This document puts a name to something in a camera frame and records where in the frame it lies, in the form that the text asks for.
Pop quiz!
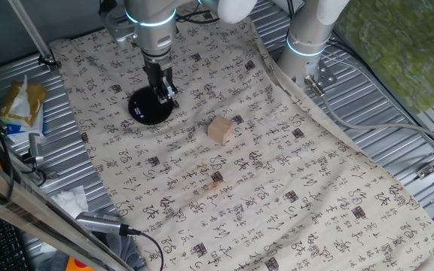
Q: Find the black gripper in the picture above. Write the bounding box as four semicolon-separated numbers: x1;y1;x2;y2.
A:
142;52;179;105

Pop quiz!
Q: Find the wooden block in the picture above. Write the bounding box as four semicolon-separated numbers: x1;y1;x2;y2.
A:
206;115;235;145

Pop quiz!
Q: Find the black round digital scale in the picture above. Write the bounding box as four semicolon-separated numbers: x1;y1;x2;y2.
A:
127;86;175;126

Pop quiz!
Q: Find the beige calligraphy print cloth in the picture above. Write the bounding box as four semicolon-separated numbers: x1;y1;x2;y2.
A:
49;14;434;271

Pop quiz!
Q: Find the yellow tissue pack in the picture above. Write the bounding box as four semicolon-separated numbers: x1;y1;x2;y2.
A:
0;75;48;144

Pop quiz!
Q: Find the crumpled white tissue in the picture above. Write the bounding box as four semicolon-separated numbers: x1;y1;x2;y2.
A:
50;184;90;219

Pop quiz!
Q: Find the orange emergency stop box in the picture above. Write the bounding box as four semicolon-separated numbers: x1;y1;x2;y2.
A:
65;257;97;271

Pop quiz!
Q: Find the green mossy mat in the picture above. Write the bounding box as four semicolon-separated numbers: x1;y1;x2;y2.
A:
332;0;434;116

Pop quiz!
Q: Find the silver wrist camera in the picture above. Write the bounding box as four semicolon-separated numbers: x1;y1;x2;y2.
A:
99;2;136;49

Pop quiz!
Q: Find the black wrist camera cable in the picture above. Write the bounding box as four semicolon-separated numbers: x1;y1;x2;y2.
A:
174;2;222;25

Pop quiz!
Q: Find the silver camera on stand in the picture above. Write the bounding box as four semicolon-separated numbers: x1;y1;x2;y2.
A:
23;132;58;180

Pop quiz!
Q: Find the slanted aluminium post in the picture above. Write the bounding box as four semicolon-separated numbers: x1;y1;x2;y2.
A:
8;0;62;69

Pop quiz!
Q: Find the silver camera with cable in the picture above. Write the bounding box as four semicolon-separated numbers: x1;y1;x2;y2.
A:
75;211;124;237

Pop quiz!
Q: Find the thick grey robot cable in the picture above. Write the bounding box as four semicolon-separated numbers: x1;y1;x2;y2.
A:
304;75;434;151

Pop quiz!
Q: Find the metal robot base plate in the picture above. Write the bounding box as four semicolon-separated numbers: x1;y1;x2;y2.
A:
295;59;338;95

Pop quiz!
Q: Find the aluminium frame bar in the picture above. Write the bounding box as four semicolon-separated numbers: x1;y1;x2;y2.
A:
0;150;135;271

